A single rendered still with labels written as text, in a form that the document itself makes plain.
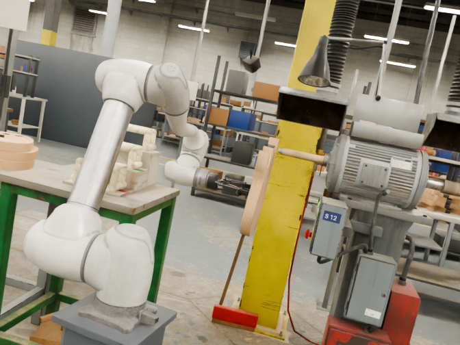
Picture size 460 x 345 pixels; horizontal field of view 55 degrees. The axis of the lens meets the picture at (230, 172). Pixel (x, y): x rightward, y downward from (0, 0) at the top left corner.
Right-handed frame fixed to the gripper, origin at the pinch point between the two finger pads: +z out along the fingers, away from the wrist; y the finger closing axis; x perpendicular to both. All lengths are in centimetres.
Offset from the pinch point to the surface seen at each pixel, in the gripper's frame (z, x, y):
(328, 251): 35.9, -6.7, 30.6
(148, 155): -54, 2, -11
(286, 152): 10.6, 19.2, -5.9
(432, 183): 72, 20, -6
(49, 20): -738, 68, -906
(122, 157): -68, -2, -10
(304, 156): 18.6, 19.2, -5.9
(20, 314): -96, -83, 19
